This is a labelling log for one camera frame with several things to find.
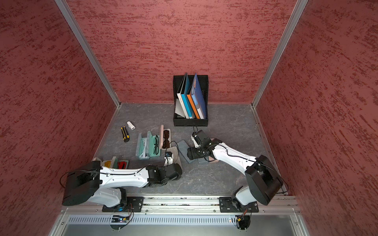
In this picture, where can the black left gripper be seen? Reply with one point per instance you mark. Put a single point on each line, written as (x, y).
(176, 178)

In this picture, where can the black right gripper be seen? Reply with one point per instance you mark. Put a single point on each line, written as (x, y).
(192, 152)

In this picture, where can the pink case dark sunglasses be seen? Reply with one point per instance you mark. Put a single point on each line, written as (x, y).
(165, 138)

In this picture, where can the pink case yellow glasses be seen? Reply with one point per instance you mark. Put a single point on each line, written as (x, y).
(113, 163)

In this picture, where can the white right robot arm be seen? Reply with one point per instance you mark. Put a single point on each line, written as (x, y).
(264, 182)

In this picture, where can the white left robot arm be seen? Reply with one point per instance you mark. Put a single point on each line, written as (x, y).
(106, 186)

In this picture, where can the green case black glasses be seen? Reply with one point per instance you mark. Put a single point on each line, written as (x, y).
(153, 143)

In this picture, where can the grey case white glasses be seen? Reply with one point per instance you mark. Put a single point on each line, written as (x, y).
(142, 148)

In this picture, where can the white grey book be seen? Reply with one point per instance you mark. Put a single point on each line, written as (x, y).
(179, 95)

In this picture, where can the blue folder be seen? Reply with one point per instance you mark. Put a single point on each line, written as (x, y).
(198, 98)

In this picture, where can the orange book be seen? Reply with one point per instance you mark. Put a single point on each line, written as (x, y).
(193, 106)

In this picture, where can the teal book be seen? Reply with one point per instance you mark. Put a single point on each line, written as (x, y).
(184, 95)

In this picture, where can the small white cylinder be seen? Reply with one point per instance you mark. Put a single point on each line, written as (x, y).
(130, 125)

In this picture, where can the black mesh file holder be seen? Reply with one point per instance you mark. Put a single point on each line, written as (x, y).
(178, 117)

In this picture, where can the perforated vent strip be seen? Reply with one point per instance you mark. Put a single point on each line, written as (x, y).
(211, 220)

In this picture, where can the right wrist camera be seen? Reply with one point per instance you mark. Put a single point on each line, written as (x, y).
(199, 135)

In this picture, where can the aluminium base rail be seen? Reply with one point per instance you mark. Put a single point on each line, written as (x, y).
(209, 204)

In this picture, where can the aluminium right corner post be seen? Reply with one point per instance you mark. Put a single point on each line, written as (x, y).
(288, 31)

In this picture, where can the aluminium corner post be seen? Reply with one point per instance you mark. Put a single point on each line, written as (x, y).
(288, 31)
(78, 33)

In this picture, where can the aluminium left corner post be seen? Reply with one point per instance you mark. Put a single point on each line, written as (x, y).
(78, 33)

